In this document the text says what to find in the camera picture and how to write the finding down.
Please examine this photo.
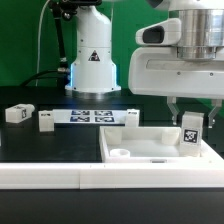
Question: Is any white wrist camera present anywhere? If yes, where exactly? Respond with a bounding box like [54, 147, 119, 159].
[135, 18, 181, 46]

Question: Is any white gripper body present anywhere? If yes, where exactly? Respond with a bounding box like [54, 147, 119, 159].
[128, 47, 224, 99]

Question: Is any black cable bundle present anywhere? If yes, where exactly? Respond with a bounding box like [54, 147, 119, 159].
[20, 69, 71, 88]

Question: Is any white U-shaped obstacle fixture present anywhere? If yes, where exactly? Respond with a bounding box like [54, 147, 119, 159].
[38, 109, 140, 132]

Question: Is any white cable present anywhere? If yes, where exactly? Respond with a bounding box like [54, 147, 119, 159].
[35, 0, 51, 87]

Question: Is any white front fence wall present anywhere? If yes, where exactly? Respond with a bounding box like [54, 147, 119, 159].
[0, 155, 224, 190]

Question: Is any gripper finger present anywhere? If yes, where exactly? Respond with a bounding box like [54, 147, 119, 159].
[208, 99, 222, 128]
[167, 96, 178, 125]

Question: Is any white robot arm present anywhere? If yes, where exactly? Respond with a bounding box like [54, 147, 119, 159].
[68, 0, 224, 126]

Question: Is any white square tabletop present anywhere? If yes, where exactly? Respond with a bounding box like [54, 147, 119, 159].
[99, 126, 223, 164]

